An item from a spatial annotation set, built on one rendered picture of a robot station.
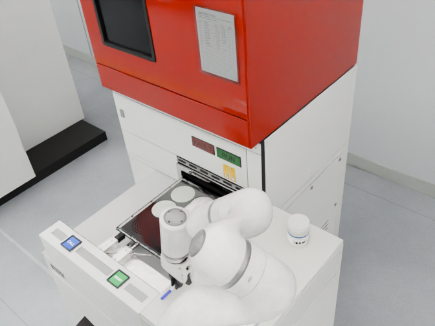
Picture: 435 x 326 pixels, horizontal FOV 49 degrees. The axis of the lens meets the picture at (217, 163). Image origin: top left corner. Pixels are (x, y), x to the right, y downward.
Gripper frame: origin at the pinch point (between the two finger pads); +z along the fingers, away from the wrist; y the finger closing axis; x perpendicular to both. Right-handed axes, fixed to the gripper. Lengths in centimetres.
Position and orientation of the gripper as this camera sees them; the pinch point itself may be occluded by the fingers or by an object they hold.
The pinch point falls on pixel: (177, 281)
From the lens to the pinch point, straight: 152.9
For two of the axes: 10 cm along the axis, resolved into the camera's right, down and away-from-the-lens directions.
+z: -0.4, 7.1, 7.0
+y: -7.6, -4.8, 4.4
